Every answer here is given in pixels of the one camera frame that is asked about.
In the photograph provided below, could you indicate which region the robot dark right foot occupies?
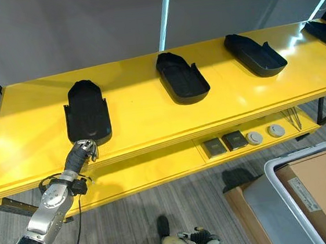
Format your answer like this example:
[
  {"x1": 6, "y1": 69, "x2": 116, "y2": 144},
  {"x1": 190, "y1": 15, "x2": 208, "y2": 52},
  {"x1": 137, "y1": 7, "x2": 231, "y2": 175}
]
[{"x1": 155, "y1": 213, "x2": 173, "y2": 240}]

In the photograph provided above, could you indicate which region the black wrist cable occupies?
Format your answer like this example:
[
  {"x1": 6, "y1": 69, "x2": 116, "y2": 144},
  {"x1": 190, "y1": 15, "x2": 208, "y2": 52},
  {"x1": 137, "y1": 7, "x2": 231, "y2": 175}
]
[{"x1": 63, "y1": 194, "x2": 88, "y2": 244}]

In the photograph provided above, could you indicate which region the yellow shelf board with recess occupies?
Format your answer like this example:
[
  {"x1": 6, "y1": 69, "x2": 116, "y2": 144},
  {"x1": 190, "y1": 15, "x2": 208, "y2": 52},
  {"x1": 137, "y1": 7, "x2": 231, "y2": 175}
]
[{"x1": 55, "y1": 102, "x2": 326, "y2": 218}]

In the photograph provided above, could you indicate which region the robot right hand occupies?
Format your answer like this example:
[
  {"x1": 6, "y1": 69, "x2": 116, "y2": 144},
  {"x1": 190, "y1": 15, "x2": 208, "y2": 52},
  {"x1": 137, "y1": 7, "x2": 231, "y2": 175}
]
[{"x1": 175, "y1": 225, "x2": 212, "y2": 244}]

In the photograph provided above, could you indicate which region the white grey plastic box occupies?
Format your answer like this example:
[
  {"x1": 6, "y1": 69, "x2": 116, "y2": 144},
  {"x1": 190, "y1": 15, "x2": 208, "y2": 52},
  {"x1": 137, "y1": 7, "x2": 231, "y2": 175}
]
[{"x1": 238, "y1": 141, "x2": 326, "y2": 244}]

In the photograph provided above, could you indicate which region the grey square flat box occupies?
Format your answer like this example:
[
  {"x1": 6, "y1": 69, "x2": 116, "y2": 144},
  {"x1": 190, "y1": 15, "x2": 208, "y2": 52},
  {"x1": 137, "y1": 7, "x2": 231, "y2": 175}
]
[{"x1": 201, "y1": 136, "x2": 229, "y2": 160}]

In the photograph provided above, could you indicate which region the black sole-shaped part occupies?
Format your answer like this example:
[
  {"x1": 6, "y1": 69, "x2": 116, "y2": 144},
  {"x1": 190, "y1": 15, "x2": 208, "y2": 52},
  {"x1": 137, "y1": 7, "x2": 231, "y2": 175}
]
[
  {"x1": 302, "y1": 19, "x2": 326, "y2": 54},
  {"x1": 61, "y1": 77, "x2": 114, "y2": 149},
  {"x1": 223, "y1": 28, "x2": 290, "y2": 82},
  {"x1": 154, "y1": 47, "x2": 212, "y2": 109}
]

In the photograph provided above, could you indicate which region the dark square flat box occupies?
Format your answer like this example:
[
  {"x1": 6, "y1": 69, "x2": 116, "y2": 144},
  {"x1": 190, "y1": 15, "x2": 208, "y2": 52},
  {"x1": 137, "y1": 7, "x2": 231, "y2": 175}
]
[{"x1": 221, "y1": 129, "x2": 250, "y2": 152}]

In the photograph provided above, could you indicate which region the plain flat cardboard box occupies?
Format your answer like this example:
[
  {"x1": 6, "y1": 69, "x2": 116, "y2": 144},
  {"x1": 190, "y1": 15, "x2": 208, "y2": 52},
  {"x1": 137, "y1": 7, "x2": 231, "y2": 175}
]
[{"x1": 222, "y1": 183, "x2": 271, "y2": 244}]

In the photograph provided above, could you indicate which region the grey round disc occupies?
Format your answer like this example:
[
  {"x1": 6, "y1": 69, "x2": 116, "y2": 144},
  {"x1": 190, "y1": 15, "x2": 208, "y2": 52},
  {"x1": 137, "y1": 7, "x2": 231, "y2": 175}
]
[
  {"x1": 266, "y1": 122, "x2": 287, "y2": 140},
  {"x1": 245, "y1": 130, "x2": 265, "y2": 148}
]

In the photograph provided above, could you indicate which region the thin metal rods bundle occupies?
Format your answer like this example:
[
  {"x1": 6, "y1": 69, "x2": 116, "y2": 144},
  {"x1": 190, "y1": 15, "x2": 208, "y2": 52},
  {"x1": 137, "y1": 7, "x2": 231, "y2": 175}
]
[{"x1": 281, "y1": 106, "x2": 306, "y2": 133}]

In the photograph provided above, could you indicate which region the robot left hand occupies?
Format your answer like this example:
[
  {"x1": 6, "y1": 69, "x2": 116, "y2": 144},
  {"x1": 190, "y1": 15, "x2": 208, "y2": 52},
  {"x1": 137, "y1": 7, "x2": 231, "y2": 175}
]
[{"x1": 61, "y1": 137, "x2": 102, "y2": 175}]

